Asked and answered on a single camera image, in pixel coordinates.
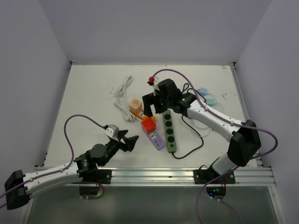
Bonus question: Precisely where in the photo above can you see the purple socket adapter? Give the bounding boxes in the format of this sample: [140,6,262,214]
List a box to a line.
[148,131,166,151]

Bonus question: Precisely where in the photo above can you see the beige cube socket adapter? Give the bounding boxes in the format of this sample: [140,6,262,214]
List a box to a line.
[129,98,142,114]

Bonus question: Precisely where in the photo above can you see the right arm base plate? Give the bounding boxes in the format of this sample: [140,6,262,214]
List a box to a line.
[193,169,236,184]

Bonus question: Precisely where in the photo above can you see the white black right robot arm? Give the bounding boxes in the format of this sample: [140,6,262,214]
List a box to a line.
[142,77,261,183]

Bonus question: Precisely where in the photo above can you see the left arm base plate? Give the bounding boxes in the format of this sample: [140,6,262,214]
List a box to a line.
[75,169,112,184]

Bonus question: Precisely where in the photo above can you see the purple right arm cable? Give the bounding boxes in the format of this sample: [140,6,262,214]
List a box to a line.
[151,69,279,224]

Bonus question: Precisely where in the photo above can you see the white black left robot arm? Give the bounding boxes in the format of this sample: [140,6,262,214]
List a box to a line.
[1,128,139,210]

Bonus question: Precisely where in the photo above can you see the black power strip cord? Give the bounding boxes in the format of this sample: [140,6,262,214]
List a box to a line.
[172,83,204,160]

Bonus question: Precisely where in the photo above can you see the blue charger plug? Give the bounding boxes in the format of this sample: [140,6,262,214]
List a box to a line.
[198,87,207,96]

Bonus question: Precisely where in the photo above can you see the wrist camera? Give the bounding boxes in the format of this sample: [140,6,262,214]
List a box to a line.
[104,125,119,141]
[147,77,160,96]

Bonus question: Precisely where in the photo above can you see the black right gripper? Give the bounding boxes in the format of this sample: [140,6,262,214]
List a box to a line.
[143,91,172,117]

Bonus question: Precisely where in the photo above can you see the aluminium rail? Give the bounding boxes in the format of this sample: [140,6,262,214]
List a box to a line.
[106,168,275,186]

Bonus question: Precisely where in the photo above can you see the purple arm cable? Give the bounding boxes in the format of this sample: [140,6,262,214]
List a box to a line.
[0,114,108,208]
[151,69,279,224]

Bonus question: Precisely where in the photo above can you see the white bundled cable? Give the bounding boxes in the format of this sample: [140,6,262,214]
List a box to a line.
[114,75,136,122]

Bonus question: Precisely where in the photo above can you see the red cube socket adapter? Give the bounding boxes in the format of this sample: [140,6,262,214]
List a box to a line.
[141,118,156,134]

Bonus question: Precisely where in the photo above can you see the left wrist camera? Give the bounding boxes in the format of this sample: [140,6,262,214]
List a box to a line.
[104,125,119,141]

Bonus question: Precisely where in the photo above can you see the green power strip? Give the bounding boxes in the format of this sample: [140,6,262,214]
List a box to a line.
[162,110,177,154]

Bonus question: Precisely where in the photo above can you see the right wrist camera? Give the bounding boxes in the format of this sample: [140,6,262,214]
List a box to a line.
[147,77,160,96]

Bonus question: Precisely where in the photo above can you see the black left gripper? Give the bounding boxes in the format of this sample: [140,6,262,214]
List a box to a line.
[100,129,138,166]

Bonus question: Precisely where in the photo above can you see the teal charger plug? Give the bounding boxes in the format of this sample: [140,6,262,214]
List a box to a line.
[206,98,216,106]

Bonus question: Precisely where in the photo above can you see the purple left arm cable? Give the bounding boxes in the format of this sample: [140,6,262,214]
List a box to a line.
[0,114,108,208]

